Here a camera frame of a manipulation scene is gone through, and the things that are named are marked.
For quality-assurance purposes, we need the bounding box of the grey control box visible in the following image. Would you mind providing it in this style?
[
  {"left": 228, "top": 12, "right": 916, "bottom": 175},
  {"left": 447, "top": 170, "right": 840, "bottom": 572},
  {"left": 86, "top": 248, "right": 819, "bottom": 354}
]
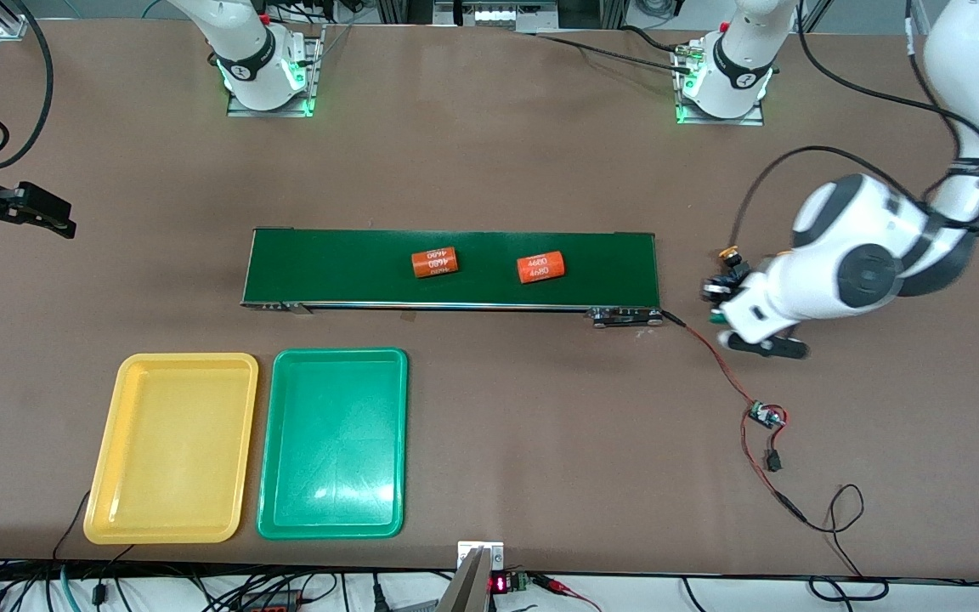
[{"left": 433, "top": 0, "right": 560, "bottom": 31}]

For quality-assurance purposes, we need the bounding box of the green conveyor belt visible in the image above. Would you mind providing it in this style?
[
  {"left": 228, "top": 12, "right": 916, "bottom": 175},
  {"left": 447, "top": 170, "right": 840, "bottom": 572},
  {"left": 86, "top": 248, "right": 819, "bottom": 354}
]
[{"left": 240, "top": 227, "right": 667, "bottom": 328}]

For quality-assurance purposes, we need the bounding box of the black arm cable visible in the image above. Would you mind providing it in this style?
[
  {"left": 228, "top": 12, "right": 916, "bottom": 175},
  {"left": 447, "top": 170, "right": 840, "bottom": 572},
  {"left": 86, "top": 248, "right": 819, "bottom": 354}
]
[
  {"left": 732, "top": 0, "right": 979, "bottom": 252},
  {"left": 0, "top": 0, "right": 57, "bottom": 171}
]

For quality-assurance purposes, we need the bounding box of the aluminium frame profile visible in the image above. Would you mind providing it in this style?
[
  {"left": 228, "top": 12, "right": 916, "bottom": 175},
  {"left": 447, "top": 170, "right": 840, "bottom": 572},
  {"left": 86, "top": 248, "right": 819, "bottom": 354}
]
[{"left": 0, "top": 0, "right": 31, "bottom": 39}]

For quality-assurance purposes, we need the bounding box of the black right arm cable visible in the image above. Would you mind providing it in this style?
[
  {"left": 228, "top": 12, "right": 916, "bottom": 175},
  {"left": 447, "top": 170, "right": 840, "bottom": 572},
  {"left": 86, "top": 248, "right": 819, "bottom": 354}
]
[{"left": 0, "top": 0, "right": 57, "bottom": 171}]

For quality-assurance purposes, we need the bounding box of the grey metal bracket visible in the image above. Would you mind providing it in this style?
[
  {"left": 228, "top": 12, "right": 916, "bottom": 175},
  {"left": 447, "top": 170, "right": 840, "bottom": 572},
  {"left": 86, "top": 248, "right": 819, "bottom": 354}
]
[{"left": 437, "top": 541, "right": 506, "bottom": 612}]

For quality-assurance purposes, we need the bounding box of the orange 4680 cylinder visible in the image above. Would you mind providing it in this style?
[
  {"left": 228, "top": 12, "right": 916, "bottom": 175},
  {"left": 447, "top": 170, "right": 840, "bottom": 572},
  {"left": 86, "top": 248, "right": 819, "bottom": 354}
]
[
  {"left": 517, "top": 252, "right": 567, "bottom": 285},
  {"left": 411, "top": 246, "right": 460, "bottom": 281}
]

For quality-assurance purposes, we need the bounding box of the black table cable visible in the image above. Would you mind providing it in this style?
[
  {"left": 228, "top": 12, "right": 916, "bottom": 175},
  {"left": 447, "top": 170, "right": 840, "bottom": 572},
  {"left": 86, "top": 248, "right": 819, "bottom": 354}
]
[{"left": 532, "top": 24, "right": 703, "bottom": 77}]

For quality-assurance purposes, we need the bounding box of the red clip lead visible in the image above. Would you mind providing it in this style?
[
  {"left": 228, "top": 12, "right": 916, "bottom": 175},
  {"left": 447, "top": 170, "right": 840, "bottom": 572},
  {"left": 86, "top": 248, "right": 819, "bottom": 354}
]
[{"left": 532, "top": 575, "right": 605, "bottom": 612}]

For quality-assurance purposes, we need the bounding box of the green plastic tray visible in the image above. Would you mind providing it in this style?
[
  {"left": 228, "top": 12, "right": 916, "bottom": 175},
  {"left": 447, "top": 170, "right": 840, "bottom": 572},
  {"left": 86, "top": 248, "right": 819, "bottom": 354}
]
[{"left": 257, "top": 347, "right": 410, "bottom": 541}]

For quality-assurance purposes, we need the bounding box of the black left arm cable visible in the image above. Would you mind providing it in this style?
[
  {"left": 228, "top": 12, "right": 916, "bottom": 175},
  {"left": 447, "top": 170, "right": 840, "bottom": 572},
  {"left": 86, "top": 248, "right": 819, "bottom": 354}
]
[{"left": 732, "top": 0, "right": 979, "bottom": 252}]

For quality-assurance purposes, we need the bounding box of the red black wire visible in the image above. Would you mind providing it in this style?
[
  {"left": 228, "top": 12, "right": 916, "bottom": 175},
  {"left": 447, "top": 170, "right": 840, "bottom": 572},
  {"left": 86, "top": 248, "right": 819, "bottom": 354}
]
[{"left": 658, "top": 309, "right": 890, "bottom": 603}]

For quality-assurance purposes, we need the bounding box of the yellow plastic tray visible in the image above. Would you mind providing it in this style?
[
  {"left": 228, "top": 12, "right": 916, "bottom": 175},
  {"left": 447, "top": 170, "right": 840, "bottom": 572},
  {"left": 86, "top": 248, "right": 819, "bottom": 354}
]
[{"left": 83, "top": 352, "right": 260, "bottom": 545}]

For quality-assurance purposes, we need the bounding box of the small black circuit board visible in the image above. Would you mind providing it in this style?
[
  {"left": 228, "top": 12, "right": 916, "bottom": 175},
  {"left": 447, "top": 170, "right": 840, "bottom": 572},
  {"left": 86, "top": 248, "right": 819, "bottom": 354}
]
[{"left": 747, "top": 401, "right": 789, "bottom": 431}]

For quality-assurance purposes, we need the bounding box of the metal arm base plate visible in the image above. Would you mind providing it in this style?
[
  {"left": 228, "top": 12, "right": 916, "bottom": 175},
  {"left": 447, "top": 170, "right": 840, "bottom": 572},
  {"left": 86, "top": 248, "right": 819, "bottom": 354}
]
[
  {"left": 676, "top": 42, "right": 767, "bottom": 127},
  {"left": 226, "top": 24, "right": 326, "bottom": 118}
]

